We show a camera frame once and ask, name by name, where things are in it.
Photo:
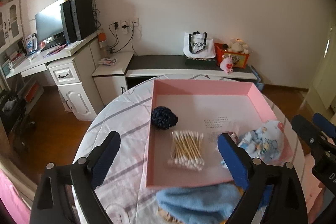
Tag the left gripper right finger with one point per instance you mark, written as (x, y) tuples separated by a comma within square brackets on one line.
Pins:
[(277, 187)]

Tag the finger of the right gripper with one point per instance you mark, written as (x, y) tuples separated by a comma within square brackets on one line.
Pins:
[(324, 125), (316, 139)]

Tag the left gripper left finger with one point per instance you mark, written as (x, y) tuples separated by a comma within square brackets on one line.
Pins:
[(51, 203)]

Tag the cartoon print baby cloth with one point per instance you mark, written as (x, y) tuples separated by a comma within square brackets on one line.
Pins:
[(266, 143)]

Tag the light blue fleece hat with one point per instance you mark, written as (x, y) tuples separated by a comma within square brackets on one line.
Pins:
[(208, 204)]

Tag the clear bag with hairband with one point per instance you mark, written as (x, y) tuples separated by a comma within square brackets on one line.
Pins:
[(233, 136)]

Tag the bag of cotton swabs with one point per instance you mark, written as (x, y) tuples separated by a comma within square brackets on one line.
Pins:
[(186, 150)]

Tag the dark navy scrunchie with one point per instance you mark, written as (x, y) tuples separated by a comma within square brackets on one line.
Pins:
[(162, 118)]

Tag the pink shallow box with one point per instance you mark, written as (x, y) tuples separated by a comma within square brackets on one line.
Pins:
[(208, 107)]

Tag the yellow crocheted toy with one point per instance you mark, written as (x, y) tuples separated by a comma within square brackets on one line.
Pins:
[(168, 217)]

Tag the pink bedding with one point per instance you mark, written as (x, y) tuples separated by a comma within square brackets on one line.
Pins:
[(13, 203)]

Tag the blue packages beside stand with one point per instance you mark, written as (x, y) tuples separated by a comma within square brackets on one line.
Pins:
[(259, 81)]

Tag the black office chair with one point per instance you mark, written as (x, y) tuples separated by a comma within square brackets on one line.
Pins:
[(16, 122)]

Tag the red toy storage box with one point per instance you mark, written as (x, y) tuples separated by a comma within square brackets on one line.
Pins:
[(239, 60)]

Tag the pink plush toy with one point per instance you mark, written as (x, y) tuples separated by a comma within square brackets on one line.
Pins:
[(226, 65)]

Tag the white desk with drawers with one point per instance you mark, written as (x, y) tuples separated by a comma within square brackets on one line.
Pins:
[(71, 70)]

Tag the stack of books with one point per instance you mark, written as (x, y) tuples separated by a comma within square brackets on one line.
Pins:
[(10, 64)]

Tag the low black white tv stand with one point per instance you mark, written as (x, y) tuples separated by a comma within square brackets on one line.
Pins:
[(142, 68)]

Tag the black keyboard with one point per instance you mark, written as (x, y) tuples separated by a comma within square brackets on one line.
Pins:
[(54, 43)]

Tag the white tote bag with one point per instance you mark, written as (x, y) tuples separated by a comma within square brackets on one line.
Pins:
[(198, 45)]

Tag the white glass door cabinet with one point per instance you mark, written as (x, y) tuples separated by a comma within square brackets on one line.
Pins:
[(11, 24)]

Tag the computer monitor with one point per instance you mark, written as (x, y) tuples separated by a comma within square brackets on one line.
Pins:
[(49, 21)]

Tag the black computer tower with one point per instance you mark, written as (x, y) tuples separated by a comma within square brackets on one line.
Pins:
[(77, 19)]

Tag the wall power sockets with cables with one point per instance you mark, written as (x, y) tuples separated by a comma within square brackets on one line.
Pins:
[(123, 33)]

